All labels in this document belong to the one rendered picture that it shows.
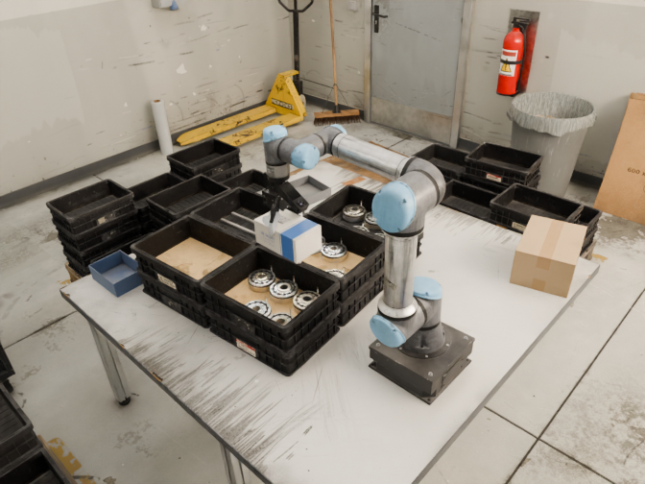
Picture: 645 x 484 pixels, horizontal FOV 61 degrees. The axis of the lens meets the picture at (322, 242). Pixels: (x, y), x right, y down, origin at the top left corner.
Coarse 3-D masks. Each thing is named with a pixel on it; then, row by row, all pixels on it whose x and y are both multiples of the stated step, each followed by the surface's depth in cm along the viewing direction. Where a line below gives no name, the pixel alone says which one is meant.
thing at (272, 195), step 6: (264, 174) 178; (288, 174) 175; (270, 180) 174; (276, 180) 173; (282, 180) 173; (270, 186) 178; (276, 186) 176; (264, 192) 179; (270, 192) 178; (276, 192) 178; (270, 198) 178; (276, 198) 176; (282, 198) 177; (264, 204) 182; (270, 204) 181; (282, 204) 177; (288, 204) 180; (282, 210) 179
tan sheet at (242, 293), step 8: (232, 288) 204; (240, 288) 204; (248, 288) 204; (232, 296) 200; (240, 296) 200; (248, 296) 200; (256, 296) 200; (264, 296) 200; (272, 304) 196; (280, 304) 195; (288, 304) 195; (272, 312) 192; (288, 312) 192
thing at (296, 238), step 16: (256, 224) 186; (288, 224) 183; (304, 224) 182; (256, 240) 190; (272, 240) 184; (288, 240) 177; (304, 240) 178; (320, 240) 184; (288, 256) 181; (304, 256) 181
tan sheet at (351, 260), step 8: (312, 256) 219; (320, 256) 219; (352, 256) 219; (360, 256) 218; (312, 264) 215; (320, 264) 215; (328, 264) 215; (336, 264) 215; (344, 264) 214; (352, 264) 214
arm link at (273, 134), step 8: (272, 128) 167; (280, 128) 167; (264, 136) 166; (272, 136) 165; (280, 136) 165; (288, 136) 167; (264, 144) 168; (272, 144) 166; (264, 152) 170; (272, 152) 167; (272, 160) 169; (280, 160) 169
